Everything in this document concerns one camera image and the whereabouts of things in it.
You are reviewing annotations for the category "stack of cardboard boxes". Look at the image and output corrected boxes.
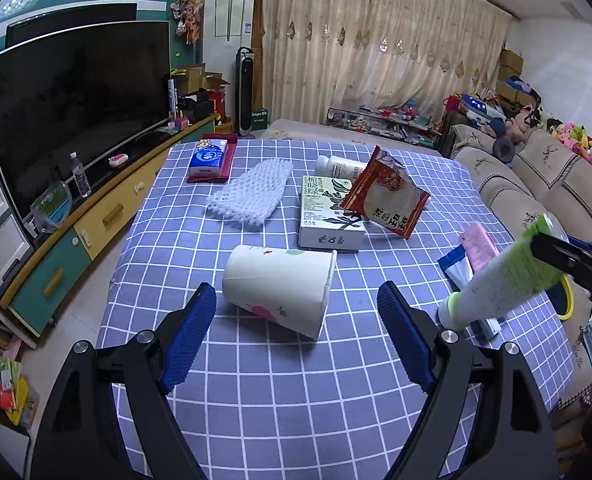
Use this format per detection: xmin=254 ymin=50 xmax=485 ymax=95
xmin=496 ymin=50 xmax=536 ymax=106

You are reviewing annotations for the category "blue white packet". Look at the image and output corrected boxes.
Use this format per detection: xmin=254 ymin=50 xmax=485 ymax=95
xmin=437 ymin=245 xmax=501 ymax=337

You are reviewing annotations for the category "pile of colourful packets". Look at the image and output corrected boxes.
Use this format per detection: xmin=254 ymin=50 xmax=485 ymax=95
xmin=0 ymin=357 xmax=33 ymax=428

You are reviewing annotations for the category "pile of plush toys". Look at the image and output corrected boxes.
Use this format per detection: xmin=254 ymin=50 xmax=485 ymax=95
xmin=506 ymin=105 xmax=592 ymax=176

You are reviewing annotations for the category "yellow green television cabinet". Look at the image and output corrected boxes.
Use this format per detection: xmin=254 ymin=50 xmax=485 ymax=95
xmin=0 ymin=112 xmax=221 ymax=351

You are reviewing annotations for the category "white standing air conditioner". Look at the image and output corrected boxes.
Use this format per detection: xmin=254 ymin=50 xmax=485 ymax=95
xmin=202 ymin=0 xmax=257 ymax=126

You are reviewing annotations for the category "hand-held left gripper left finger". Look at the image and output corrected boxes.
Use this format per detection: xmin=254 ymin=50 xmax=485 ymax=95
xmin=28 ymin=282 xmax=217 ymax=480

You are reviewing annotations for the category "white paper cup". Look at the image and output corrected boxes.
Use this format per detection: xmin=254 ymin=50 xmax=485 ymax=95
xmin=222 ymin=245 xmax=337 ymax=342

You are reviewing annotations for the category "black tower fan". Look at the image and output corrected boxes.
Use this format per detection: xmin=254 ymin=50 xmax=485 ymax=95
xmin=236 ymin=46 xmax=257 ymax=137

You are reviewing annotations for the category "red snack packet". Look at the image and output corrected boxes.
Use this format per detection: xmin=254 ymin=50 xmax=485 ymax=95
xmin=339 ymin=146 xmax=431 ymax=240

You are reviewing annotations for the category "clear water bottle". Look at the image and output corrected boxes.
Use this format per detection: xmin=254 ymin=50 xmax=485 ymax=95
xmin=70 ymin=152 xmax=92 ymax=198

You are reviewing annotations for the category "black flat television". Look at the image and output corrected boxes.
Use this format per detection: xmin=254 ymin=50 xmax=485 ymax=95
xmin=0 ymin=21 xmax=171 ymax=221

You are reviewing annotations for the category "hanging flower decoration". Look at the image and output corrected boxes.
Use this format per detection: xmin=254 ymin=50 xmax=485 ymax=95
xmin=171 ymin=0 xmax=204 ymax=45

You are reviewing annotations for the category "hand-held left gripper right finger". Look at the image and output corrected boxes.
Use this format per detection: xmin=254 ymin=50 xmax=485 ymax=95
xmin=378 ymin=281 xmax=559 ymax=480

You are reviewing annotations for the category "blue patterned bag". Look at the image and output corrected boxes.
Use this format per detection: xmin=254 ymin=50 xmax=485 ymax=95
xmin=460 ymin=94 xmax=491 ymax=121

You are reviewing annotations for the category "pink packet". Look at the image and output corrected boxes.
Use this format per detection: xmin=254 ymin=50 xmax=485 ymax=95
xmin=458 ymin=222 xmax=501 ymax=273

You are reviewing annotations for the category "yellow rimmed dark waste bin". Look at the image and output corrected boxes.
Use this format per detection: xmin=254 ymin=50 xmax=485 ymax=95
xmin=550 ymin=275 xmax=579 ymax=322

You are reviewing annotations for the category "blue tissue pack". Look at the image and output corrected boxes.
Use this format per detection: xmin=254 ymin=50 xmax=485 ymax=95
xmin=188 ymin=140 xmax=227 ymax=180

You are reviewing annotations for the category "beige sofa checkered trim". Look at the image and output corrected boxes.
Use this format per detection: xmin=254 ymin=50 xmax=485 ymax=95
xmin=448 ymin=122 xmax=592 ymax=411

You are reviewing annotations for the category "white tea box leaf print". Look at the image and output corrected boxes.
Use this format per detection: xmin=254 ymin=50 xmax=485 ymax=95
xmin=298 ymin=176 xmax=367 ymax=252

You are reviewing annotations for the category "white plastic bottle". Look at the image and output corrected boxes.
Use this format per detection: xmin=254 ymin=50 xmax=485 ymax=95
xmin=316 ymin=155 xmax=369 ymax=180

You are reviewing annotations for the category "clear glass bowl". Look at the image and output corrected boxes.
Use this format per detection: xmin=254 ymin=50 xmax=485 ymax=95
xmin=30 ymin=180 xmax=73 ymax=235

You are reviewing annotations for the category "blue checkered tablecloth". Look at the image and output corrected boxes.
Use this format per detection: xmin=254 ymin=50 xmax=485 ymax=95
xmin=96 ymin=139 xmax=576 ymax=480

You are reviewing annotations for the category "white foam net sleeve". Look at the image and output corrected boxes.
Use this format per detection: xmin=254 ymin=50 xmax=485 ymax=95
xmin=206 ymin=160 xmax=293 ymax=226

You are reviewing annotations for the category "green white tube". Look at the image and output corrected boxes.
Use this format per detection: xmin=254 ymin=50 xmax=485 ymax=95
xmin=438 ymin=212 xmax=569 ymax=332

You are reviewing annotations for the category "beige patterned curtain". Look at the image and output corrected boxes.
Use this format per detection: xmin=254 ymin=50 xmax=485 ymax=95
xmin=253 ymin=0 xmax=511 ymax=136

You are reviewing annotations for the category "open cardboard box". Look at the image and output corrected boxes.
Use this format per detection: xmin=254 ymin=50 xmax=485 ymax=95
xmin=173 ymin=64 xmax=231 ymax=98

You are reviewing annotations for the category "low shelf with clutter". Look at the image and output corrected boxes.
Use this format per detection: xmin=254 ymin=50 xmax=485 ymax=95
xmin=326 ymin=105 xmax=444 ymax=143

